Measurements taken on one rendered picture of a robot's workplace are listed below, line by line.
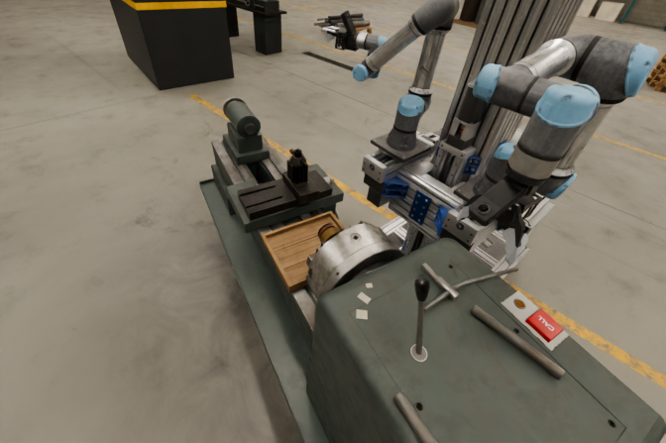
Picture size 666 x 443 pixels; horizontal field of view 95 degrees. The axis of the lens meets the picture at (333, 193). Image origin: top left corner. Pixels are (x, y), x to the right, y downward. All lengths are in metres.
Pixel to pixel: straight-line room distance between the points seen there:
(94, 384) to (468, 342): 1.97
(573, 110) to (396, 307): 0.53
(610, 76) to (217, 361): 2.12
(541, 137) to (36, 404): 2.42
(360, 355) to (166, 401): 1.52
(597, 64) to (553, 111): 0.47
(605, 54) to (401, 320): 0.83
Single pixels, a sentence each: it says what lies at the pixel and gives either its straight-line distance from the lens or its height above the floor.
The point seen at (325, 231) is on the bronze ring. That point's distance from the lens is 1.12.
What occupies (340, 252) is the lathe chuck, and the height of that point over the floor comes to 1.22.
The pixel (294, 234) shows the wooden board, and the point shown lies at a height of 0.89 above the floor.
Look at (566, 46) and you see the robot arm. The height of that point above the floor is 1.77.
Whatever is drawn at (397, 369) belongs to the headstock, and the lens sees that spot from 0.74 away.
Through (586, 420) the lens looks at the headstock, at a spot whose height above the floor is 1.25.
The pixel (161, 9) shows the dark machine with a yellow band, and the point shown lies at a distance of 5.25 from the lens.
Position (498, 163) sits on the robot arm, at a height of 1.33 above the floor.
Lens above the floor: 1.93
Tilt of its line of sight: 39 degrees down
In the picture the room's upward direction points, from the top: 6 degrees clockwise
